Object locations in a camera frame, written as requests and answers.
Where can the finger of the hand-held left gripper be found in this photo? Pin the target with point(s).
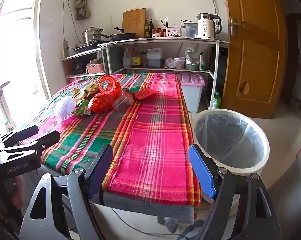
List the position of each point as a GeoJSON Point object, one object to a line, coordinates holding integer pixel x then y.
{"type": "Point", "coordinates": [48, 139]}
{"type": "Point", "coordinates": [25, 131]}

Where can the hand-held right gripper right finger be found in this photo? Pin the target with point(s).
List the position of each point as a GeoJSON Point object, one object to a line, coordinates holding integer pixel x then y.
{"type": "Point", "coordinates": [201, 170]}

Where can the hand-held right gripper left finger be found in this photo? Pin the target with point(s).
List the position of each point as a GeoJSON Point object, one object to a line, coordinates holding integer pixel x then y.
{"type": "Point", "coordinates": [100, 170]}

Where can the clear bin liner bag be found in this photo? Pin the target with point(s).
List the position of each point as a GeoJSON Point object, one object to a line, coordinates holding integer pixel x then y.
{"type": "Point", "coordinates": [228, 135]}

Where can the green snack wrapper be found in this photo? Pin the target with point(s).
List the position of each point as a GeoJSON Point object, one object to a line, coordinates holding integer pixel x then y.
{"type": "Point", "coordinates": [81, 110]}

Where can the cream paper bag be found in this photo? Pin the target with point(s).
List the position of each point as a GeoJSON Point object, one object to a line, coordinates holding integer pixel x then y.
{"type": "Point", "coordinates": [79, 96]}

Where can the white plastic bin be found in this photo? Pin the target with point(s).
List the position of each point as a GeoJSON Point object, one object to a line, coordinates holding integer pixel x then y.
{"type": "Point", "coordinates": [263, 155]}

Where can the yellow snack bag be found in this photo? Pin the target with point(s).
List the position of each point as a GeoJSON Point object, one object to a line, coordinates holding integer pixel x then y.
{"type": "Point", "coordinates": [91, 88]}

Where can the clear plastic cup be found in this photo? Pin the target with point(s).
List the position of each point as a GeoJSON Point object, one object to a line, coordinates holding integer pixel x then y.
{"type": "Point", "coordinates": [123, 102]}

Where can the red instant noodle bowl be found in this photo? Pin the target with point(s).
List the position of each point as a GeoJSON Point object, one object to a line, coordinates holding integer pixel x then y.
{"type": "Point", "coordinates": [108, 85]}

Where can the red wrapper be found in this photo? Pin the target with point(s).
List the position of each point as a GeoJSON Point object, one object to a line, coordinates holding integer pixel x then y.
{"type": "Point", "coordinates": [145, 94]}

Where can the person's left hand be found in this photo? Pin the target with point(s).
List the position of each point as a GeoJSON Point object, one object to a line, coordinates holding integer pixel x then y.
{"type": "Point", "coordinates": [16, 195]}

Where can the pink green plaid blanket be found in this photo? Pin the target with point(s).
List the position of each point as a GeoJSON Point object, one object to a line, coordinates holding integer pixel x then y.
{"type": "Point", "coordinates": [153, 142]}

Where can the green plastic bottle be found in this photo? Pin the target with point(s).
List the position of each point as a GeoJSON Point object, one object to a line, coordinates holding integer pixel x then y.
{"type": "Point", "coordinates": [216, 101]}

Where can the small black appliance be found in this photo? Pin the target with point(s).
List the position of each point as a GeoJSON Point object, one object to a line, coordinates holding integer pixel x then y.
{"type": "Point", "coordinates": [76, 66]}

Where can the pink lid storage box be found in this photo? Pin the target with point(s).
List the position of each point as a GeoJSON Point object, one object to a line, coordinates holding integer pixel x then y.
{"type": "Point", "coordinates": [193, 90]}

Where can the pink plastic basket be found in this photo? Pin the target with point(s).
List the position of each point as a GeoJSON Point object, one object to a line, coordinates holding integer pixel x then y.
{"type": "Point", "coordinates": [95, 68]}

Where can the low white shelf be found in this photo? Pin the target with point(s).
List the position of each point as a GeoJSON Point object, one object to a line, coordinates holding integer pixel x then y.
{"type": "Point", "coordinates": [80, 54]}

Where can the white power strip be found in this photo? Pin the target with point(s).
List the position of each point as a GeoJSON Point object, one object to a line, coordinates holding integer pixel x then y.
{"type": "Point", "coordinates": [64, 48]}

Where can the black induction cooker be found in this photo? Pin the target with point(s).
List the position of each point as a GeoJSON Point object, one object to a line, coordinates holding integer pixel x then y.
{"type": "Point", "coordinates": [86, 47]}

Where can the green bowl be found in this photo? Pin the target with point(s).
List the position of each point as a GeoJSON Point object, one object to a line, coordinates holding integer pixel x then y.
{"type": "Point", "coordinates": [191, 66]}

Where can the green packet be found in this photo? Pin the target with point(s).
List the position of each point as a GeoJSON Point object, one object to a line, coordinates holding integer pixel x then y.
{"type": "Point", "coordinates": [202, 61]}

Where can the white plastic tub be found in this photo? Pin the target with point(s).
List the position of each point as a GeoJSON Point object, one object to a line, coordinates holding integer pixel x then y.
{"type": "Point", "coordinates": [179, 62]}

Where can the clear plastic bag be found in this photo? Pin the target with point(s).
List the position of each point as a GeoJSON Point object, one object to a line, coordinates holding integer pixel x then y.
{"type": "Point", "coordinates": [170, 63]}

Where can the steel steamer pot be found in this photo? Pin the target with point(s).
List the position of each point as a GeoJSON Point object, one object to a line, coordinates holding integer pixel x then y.
{"type": "Point", "coordinates": [91, 36]}

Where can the white plastic bottle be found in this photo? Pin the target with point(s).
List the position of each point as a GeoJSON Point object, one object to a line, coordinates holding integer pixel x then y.
{"type": "Point", "coordinates": [126, 57]}

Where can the green white food bag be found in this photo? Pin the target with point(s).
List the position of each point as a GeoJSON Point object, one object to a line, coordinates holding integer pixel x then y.
{"type": "Point", "coordinates": [191, 56]}

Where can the soy sauce bottle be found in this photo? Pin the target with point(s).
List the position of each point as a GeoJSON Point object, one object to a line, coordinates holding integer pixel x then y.
{"type": "Point", "coordinates": [136, 57]}

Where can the dark glass jar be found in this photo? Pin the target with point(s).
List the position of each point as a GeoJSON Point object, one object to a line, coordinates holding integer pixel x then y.
{"type": "Point", "coordinates": [143, 58]}

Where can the wooden door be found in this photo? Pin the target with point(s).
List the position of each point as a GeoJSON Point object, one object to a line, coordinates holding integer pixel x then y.
{"type": "Point", "coordinates": [255, 62]}

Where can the plastic jug with dark liquid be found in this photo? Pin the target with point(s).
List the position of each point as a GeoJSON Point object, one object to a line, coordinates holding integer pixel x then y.
{"type": "Point", "coordinates": [154, 58]}

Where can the black wok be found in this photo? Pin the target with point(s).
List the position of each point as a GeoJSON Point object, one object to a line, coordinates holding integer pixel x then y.
{"type": "Point", "coordinates": [123, 35]}

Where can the white shelf rack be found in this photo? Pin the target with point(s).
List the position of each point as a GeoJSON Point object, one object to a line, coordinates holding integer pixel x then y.
{"type": "Point", "coordinates": [165, 39]}

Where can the water filter pitcher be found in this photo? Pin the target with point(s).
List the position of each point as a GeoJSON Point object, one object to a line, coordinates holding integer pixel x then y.
{"type": "Point", "coordinates": [190, 30]}

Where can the pink utensil holder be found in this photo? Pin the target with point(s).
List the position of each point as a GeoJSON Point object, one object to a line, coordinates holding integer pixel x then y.
{"type": "Point", "coordinates": [173, 32]}

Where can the white electric kettle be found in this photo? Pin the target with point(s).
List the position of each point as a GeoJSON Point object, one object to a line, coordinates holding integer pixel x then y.
{"type": "Point", "coordinates": [206, 27]}

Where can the wooden cutting board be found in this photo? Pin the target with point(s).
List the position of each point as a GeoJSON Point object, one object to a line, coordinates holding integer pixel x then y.
{"type": "Point", "coordinates": [134, 22]}

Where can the dark oil bottle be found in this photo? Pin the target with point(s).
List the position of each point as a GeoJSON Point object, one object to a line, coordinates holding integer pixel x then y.
{"type": "Point", "coordinates": [151, 28]}
{"type": "Point", "coordinates": [146, 28]}

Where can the black chopsticks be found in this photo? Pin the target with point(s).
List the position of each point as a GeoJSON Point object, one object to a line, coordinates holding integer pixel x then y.
{"type": "Point", "coordinates": [166, 22]}

